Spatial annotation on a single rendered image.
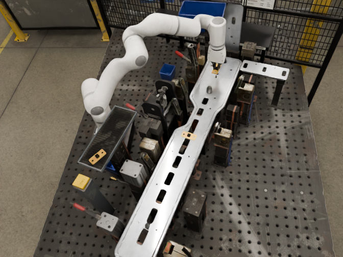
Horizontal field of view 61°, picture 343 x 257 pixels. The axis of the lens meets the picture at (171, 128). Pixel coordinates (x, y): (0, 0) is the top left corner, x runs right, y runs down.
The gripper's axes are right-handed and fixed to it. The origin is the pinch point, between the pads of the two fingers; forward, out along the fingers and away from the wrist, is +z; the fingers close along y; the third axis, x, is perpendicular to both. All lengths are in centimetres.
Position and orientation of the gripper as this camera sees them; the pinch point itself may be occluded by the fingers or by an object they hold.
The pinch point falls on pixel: (216, 66)
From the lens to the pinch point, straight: 181.1
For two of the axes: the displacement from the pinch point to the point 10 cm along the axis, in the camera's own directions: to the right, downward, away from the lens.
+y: 9.1, 2.7, -3.0
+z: 1.1, 5.6, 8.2
